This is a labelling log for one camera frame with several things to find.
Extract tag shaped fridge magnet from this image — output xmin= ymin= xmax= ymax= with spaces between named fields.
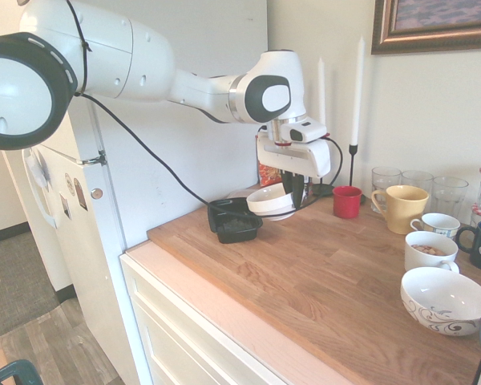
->
xmin=72 ymin=178 xmax=89 ymax=213

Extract white bowl with swirl pattern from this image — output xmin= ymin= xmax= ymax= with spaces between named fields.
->
xmin=399 ymin=266 xmax=481 ymax=337

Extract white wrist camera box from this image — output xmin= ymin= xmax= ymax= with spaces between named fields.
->
xmin=282 ymin=117 xmax=329 ymax=144

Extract orange snack bag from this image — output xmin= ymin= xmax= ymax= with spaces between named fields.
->
xmin=257 ymin=159 xmax=285 ymax=188

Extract plain white bowl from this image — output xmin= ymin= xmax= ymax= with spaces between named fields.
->
xmin=246 ymin=184 xmax=304 ymax=222

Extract yellow mug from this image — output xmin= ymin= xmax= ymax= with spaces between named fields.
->
xmin=370 ymin=184 xmax=430 ymax=236

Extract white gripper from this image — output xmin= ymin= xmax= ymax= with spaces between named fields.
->
xmin=255 ymin=134 xmax=332 ymax=209

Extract medium white taper candle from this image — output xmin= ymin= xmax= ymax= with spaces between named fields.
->
xmin=317 ymin=57 xmax=327 ymax=126

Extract large white cup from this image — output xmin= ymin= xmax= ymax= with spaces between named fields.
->
xmin=403 ymin=231 xmax=461 ymax=274

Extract brown cereal pieces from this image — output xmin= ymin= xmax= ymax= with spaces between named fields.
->
xmin=410 ymin=243 xmax=447 ymax=257

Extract clear drinking glass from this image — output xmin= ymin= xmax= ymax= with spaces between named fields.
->
xmin=400 ymin=170 xmax=435 ymax=194
xmin=430 ymin=176 xmax=470 ymax=221
xmin=371 ymin=166 xmax=402 ymax=213

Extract black candle holder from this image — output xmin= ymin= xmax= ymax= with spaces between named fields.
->
xmin=310 ymin=181 xmax=337 ymax=198
xmin=347 ymin=144 xmax=368 ymax=205

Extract tall white taper candle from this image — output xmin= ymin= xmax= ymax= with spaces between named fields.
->
xmin=350 ymin=34 xmax=366 ymax=146

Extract small white patterned cup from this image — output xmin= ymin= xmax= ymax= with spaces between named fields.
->
xmin=409 ymin=212 xmax=462 ymax=244

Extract black plastic tray box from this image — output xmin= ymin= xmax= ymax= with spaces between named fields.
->
xmin=206 ymin=198 xmax=265 ymax=245

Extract white drawer cabinet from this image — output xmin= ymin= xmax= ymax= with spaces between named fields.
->
xmin=119 ymin=252 xmax=289 ymax=385

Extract framed picture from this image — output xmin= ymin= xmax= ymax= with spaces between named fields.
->
xmin=370 ymin=0 xmax=481 ymax=56

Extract dark blue mug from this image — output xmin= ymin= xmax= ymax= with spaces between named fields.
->
xmin=455 ymin=219 xmax=481 ymax=275

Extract red mug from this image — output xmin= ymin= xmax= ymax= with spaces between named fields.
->
xmin=331 ymin=184 xmax=364 ymax=220

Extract white refrigerator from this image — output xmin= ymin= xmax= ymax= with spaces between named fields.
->
xmin=0 ymin=0 xmax=270 ymax=385

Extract green metal C-clamp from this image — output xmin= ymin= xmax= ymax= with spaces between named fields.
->
xmin=0 ymin=359 xmax=41 ymax=385

